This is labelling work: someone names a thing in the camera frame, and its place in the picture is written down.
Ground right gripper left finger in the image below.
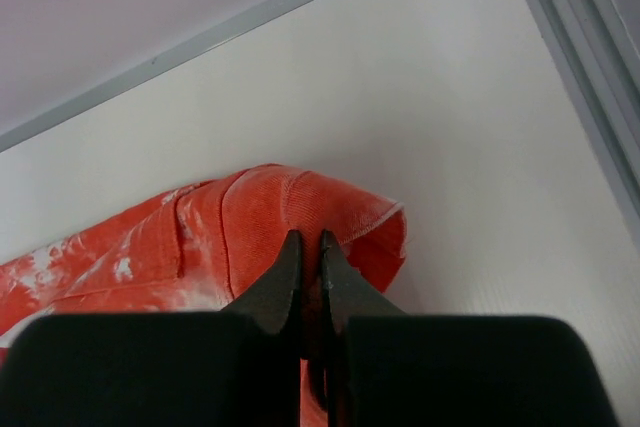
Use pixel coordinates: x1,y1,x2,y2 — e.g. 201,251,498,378
222,230,303,357

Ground orange white-speckled trousers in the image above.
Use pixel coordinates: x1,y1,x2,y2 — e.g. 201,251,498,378
0,162,407,427

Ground right aluminium frame post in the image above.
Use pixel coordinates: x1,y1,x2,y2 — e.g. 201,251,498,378
526,0,639,221

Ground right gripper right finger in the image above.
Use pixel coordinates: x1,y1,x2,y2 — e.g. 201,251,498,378
320,230,405,426

